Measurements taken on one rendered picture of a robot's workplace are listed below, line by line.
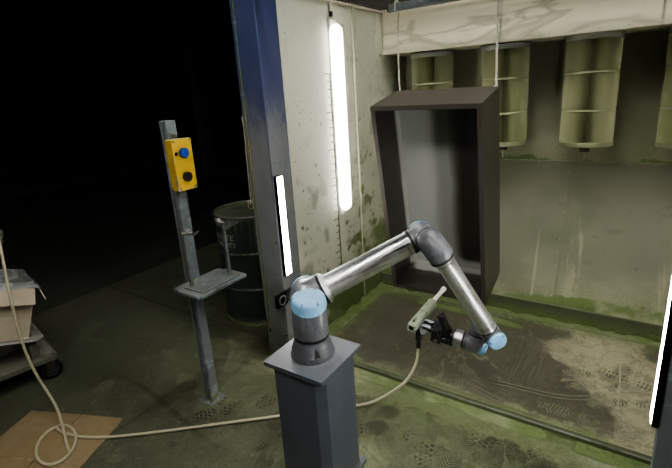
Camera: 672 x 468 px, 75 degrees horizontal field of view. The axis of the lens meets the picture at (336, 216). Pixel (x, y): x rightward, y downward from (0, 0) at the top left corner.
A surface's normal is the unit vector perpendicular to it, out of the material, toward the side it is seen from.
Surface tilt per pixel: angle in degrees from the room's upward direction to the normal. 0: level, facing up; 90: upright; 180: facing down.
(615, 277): 57
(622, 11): 90
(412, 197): 101
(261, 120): 90
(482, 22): 90
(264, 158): 90
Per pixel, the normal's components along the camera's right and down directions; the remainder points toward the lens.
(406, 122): -0.51, 0.45
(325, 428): 0.21, 0.25
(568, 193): -0.49, -0.30
